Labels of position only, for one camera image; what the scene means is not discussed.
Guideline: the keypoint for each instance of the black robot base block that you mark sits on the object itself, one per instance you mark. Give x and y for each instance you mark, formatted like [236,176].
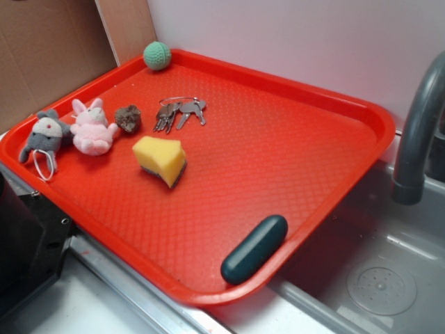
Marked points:
[35,234]

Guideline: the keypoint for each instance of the silver key bunch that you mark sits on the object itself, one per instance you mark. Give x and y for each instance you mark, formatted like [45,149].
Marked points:
[177,111]

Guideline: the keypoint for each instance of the dark green oblong case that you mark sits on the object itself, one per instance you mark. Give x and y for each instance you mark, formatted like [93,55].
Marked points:
[254,250]

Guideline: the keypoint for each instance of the brown cardboard panel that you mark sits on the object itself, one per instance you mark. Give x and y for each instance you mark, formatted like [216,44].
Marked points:
[48,49]

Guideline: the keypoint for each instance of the grey toy faucet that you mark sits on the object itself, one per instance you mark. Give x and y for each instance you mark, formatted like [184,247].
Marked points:
[421,148]

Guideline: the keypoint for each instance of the brown pine cone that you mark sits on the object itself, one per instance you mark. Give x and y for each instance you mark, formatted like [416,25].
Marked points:
[128,118]

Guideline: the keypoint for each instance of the grey plastic sink basin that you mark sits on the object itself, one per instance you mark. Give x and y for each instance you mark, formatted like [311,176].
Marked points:
[372,266]

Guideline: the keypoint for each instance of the red plastic tray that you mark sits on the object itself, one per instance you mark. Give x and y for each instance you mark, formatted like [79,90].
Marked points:
[269,146]

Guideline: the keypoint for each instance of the yellow sponge with green pad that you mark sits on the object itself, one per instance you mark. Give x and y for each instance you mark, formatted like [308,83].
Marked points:
[164,158]

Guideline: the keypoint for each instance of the green knitted ball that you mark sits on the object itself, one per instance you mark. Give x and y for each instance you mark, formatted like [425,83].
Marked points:
[157,56]

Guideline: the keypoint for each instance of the wooden board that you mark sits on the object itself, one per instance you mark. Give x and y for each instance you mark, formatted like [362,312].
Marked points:
[128,26]

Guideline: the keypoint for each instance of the pink plush bunny toy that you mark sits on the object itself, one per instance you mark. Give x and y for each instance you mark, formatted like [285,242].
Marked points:
[92,134]

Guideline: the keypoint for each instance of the grey plush mouse toy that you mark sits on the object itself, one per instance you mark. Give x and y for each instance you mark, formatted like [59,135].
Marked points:
[48,135]

